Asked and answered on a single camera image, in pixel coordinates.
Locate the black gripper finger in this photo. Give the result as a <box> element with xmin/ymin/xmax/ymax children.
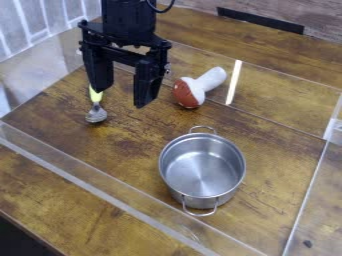
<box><xmin>134</xmin><ymin>60</ymin><xmax>165</xmax><ymax>108</ymax></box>
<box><xmin>83</xmin><ymin>45</ymin><xmax>114</xmax><ymax>93</ymax></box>

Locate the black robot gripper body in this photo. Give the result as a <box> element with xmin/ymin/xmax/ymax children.
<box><xmin>78</xmin><ymin>0</ymin><xmax>173</xmax><ymax>67</ymax></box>

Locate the green handled metal spoon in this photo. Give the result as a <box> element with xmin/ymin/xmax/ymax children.
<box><xmin>86</xmin><ymin>86</ymin><xmax>107</xmax><ymax>123</ymax></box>

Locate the red white toy mushroom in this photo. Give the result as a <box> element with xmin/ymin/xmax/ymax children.
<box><xmin>173</xmin><ymin>67</ymin><xmax>228</xmax><ymax>109</ymax></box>

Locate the stainless steel pot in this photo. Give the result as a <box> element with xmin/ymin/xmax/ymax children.
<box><xmin>158</xmin><ymin>125</ymin><xmax>246</xmax><ymax>217</ymax></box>

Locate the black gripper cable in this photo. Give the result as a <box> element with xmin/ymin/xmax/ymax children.
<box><xmin>146</xmin><ymin>0</ymin><xmax>177</xmax><ymax>14</ymax></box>

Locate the clear acrylic barrier wall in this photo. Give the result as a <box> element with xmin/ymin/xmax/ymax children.
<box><xmin>0</xmin><ymin>30</ymin><xmax>342</xmax><ymax>256</ymax></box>

